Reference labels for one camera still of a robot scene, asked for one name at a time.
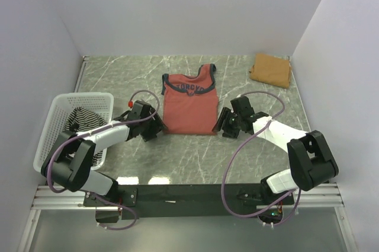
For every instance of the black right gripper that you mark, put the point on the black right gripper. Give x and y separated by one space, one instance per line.
228 132

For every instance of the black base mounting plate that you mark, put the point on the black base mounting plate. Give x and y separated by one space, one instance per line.
169 200

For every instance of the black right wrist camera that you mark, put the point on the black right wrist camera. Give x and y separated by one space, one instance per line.
242 108

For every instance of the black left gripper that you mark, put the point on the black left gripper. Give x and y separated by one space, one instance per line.
157 125

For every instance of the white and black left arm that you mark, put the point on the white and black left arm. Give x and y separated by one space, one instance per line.
69 161

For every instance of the tan tank top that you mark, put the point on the tan tank top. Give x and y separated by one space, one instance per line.
271 70

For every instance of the red printed tank top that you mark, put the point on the red printed tank top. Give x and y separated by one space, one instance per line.
190 102

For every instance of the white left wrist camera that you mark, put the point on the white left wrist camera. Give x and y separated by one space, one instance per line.
138 106

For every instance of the black white striped tank top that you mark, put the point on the black white striped tank top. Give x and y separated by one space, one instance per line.
82 120

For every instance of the white plastic laundry basket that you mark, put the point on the white plastic laundry basket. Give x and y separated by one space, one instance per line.
62 105

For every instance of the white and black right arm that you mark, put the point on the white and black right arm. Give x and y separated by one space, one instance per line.
310 158

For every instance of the aluminium rail frame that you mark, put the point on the aluminium rail frame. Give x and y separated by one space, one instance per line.
323 196

